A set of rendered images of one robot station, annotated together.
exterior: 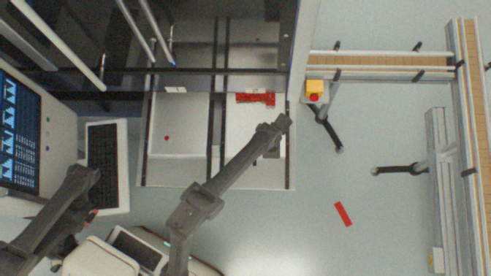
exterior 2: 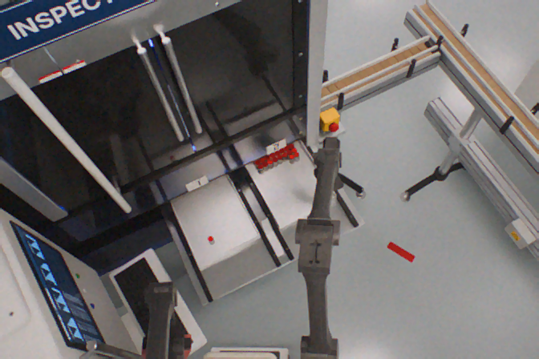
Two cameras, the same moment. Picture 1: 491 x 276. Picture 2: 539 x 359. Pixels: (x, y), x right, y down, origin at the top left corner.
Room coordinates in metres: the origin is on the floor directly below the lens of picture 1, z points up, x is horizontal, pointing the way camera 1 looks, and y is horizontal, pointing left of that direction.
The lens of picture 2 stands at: (-0.11, 0.44, 2.67)
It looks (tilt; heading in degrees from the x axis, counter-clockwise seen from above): 65 degrees down; 329
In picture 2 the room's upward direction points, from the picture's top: 7 degrees counter-clockwise
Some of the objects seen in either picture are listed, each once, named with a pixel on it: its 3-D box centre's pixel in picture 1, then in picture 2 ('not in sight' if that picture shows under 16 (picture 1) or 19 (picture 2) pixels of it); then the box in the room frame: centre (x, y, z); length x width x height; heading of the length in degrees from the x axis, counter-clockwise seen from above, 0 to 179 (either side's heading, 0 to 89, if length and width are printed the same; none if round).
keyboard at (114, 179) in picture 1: (102, 165); (151, 308); (0.50, 0.68, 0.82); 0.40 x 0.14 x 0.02; 177
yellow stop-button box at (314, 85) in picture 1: (313, 87); (327, 118); (0.65, -0.32, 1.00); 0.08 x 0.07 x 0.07; 170
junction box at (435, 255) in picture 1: (435, 260); (520, 233); (-0.17, -0.82, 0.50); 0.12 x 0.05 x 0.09; 170
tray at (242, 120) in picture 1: (255, 119); (287, 178); (0.57, -0.05, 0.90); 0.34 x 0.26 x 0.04; 171
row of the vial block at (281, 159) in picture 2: (255, 100); (277, 160); (0.66, -0.06, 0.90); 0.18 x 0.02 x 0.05; 81
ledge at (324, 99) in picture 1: (314, 88); (324, 125); (0.68, -0.34, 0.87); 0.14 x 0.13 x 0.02; 170
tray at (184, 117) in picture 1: (180, 117); (212, 214); (0.64, 0.29, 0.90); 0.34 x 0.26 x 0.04; 170
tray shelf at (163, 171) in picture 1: (217, 135); (258, 212); (0.54, 0.13, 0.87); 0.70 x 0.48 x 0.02; 80
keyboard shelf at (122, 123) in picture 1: (99, 167); (147, 313); (0.50, 0.71, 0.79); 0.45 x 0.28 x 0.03; 177
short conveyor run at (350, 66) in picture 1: (375, 64); (367, 77); (0.73, -0.62, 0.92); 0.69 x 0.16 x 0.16; 80
